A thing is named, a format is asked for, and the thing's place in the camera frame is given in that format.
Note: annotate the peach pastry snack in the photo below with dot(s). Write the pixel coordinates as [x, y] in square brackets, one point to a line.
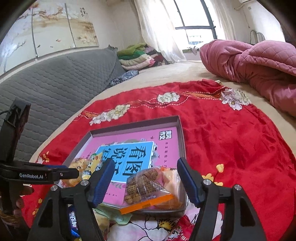
[171, 183]

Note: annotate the grey box lid tray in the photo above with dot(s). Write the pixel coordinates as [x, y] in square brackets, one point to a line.
[128, 128]

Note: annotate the dark blue patterned cloth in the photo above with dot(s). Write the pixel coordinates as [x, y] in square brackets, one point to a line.
[126, 76]

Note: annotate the brown cake clear pack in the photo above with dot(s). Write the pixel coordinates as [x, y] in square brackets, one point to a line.
[145, 189]

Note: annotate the white sheer curtain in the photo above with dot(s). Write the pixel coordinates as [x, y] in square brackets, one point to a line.
[158, 30]

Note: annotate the blue cookie packet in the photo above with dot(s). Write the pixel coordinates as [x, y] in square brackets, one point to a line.
[73, 222]

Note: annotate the pink quilted blanket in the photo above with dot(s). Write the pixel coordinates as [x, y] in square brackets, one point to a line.
[268, 67]

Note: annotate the red floral cloth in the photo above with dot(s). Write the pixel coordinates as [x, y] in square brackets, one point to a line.
[245, 141]

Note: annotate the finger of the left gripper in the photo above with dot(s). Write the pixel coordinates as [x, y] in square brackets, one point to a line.
[34, 173]

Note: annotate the floral wall painting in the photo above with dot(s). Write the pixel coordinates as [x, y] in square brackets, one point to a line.
[45, 28]

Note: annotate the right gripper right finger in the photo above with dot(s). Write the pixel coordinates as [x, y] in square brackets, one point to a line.
[192, 182]

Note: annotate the red candy bar wrapper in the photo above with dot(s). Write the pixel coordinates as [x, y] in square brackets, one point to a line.
[182, 230]

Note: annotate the green pastry snack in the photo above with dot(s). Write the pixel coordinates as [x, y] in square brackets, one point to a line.
[113, 214]

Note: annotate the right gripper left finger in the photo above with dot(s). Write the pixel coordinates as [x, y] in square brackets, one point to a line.
[99, 182]

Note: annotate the yellow cake snack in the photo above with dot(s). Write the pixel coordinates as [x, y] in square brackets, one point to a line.
[95, 164]

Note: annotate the person's hand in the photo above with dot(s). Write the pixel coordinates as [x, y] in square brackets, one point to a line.
[26, 190]

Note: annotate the stack of folded blankets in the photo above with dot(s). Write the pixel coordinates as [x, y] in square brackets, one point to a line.
[140, 56]

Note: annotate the black framed window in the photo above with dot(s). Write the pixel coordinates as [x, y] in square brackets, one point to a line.
[193, 22]

